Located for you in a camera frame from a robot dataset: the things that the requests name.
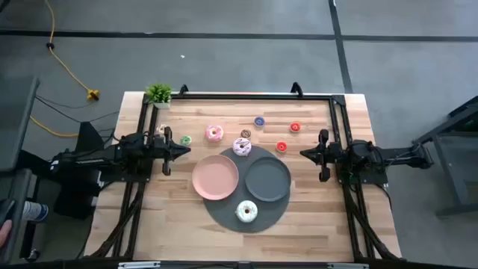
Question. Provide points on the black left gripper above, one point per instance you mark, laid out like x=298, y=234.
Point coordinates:
x=167, y=149

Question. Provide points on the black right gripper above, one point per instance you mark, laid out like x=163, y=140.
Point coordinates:
x=325, y=153

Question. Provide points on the small green frosted donut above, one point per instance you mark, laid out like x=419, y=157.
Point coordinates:
x=183, y=141

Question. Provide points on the large pink frosted donut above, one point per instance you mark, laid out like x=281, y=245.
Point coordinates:
x=209, y=134

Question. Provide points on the small red frosted donut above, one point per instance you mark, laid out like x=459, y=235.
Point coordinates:
x=292, y=127
x=278, y=146

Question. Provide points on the pink plate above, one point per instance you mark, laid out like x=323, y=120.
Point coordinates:
x=215, y=177

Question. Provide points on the dark grey plate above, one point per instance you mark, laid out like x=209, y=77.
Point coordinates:
x=267, y=179

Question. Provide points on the large purple frosted donut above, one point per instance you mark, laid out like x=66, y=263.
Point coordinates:
x=237, y=147

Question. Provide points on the small brown frosted donut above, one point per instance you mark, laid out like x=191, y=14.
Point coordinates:
x=243, y=133

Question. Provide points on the small blue frosted donut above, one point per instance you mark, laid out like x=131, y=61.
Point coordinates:
x=256, y=121

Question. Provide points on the large white frosted donut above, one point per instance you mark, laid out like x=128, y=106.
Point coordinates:
x=240, y=211

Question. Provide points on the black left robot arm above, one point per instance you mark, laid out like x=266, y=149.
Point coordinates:
x=93, y=158

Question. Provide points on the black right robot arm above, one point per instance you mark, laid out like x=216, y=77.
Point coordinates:
x=396, y=155

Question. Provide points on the green plant in white pot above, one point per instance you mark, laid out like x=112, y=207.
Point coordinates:
x=159, y=93

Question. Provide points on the round grey woven placemat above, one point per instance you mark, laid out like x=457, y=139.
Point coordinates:
x=224, y=216

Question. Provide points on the black metal table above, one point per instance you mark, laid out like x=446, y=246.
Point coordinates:
x=448, y=160

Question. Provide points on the white and blue bottle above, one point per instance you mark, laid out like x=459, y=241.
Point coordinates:
x=35, y=211

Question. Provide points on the grey office desk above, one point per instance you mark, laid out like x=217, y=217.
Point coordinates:
x=16, y=187
x=16, y=119

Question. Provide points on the person's hand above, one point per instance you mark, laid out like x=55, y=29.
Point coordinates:
x=3, y=233

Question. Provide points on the silver metal bracket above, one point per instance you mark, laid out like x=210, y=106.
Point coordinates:
x=139, y=265
x=348, y=266

